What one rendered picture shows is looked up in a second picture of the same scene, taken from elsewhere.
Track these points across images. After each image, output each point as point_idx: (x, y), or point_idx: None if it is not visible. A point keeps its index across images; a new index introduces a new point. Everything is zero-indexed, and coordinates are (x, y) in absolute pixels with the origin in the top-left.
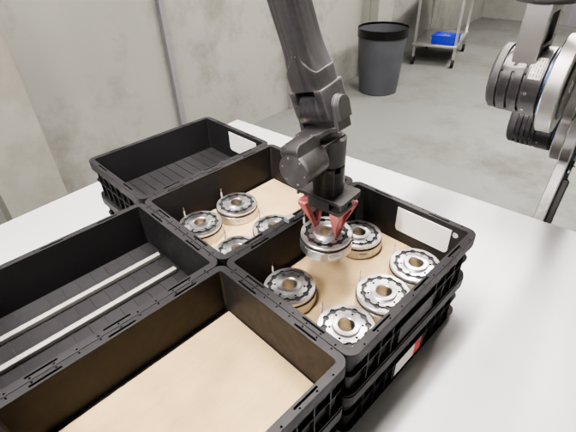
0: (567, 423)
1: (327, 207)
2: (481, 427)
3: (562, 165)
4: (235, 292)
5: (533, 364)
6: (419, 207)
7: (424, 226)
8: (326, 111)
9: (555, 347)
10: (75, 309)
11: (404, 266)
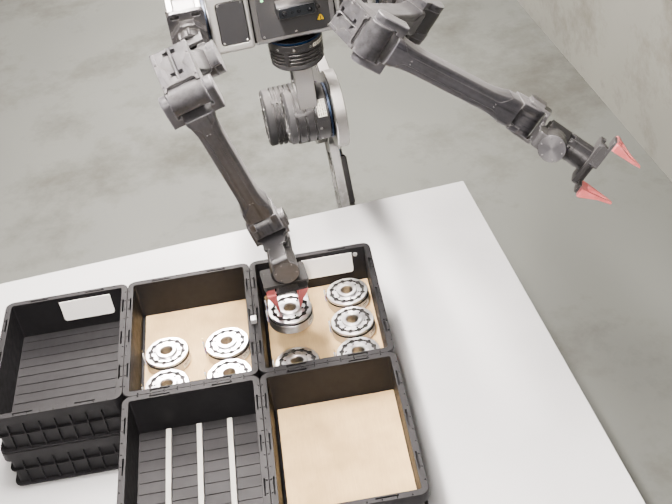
0: (485, 320)
1: (296, 286)
2: (454, 356)
3: (334, 145)
4: (285, 384)
5: (445, 304)
6: (317, 251)
7: (329, 262)
8: (281, 224)
9: (446, 286)
10: (177, 501)
11: (342, 297)
